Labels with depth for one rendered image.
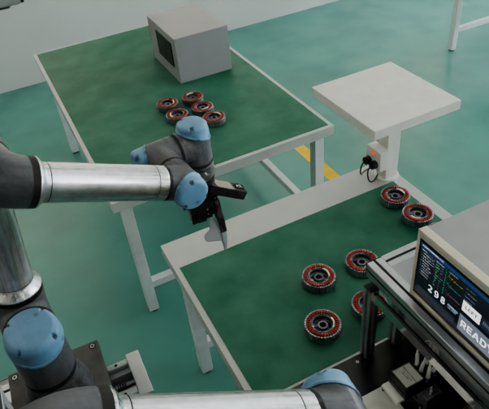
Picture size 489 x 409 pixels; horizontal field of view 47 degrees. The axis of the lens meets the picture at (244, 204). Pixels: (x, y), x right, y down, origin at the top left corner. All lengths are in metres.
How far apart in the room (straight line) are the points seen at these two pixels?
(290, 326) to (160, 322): 1.19
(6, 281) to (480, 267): 0.98
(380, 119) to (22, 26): 3.96
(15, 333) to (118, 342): 1.61
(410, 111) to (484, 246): 0.77
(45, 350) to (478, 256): 0.90
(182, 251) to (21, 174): 1.15
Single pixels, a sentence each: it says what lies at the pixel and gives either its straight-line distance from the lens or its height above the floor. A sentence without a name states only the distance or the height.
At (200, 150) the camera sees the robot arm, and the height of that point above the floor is 1.45.
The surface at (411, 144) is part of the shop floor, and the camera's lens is 3.99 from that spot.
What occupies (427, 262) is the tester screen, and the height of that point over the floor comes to 1.25.
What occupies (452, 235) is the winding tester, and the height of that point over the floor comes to 1.32.
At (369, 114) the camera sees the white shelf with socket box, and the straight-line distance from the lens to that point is 1.90.
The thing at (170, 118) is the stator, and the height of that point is 0.78.
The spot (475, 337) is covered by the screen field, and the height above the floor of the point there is 1.16.
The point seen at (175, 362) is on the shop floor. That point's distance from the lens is 2.71.
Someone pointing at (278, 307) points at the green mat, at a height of 0.75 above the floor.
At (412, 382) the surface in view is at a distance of 1.50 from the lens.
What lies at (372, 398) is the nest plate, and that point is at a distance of 1.63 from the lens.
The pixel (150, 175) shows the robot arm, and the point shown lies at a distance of 1.14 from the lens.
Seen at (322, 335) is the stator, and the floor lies 0.79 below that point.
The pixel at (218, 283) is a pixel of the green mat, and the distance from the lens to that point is 1.95.
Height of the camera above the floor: 2.16
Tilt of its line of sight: 39 degrees down
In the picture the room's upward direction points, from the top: 6 degrees counter-clockwise
